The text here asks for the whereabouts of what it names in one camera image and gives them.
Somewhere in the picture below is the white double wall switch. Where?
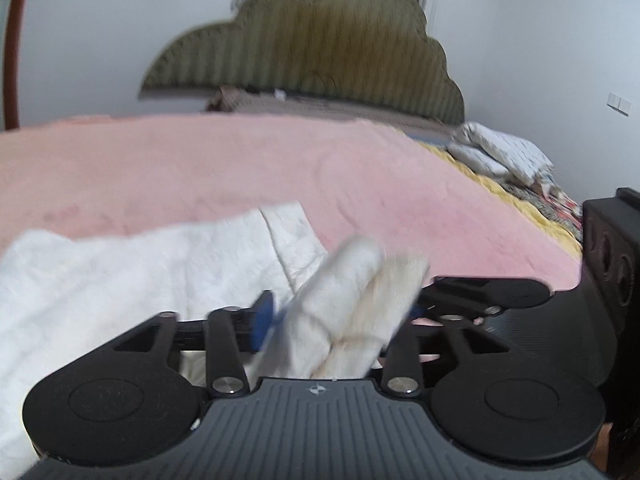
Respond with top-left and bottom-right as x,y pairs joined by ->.
607,91 -> 632,117

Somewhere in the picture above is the brown wooden door frame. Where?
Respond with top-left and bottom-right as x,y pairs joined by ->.
2,0 -> 37,132

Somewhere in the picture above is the yellow patterned quilt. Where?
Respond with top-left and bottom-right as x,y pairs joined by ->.
412,137 -> 585,261

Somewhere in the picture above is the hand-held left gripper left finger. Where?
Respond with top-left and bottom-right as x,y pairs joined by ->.
112,289 -> 276,398

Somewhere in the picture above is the olive green padded headboard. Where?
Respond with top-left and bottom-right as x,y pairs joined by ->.
139,0 -> 466,126

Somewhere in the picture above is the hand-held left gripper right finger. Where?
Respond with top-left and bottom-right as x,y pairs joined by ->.
380,304 -> 505,398

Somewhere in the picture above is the pink blanket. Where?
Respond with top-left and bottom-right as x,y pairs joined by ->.
0,114 -> 583,366

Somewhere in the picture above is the white dotted pillow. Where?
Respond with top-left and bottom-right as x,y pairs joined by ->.
446,121 -> 557,192

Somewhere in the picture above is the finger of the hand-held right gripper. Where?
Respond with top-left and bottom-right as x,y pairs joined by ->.
431,275 -> 503,318

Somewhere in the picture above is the white fluffy towel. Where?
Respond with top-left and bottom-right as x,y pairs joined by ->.
0,201 -> 431,480

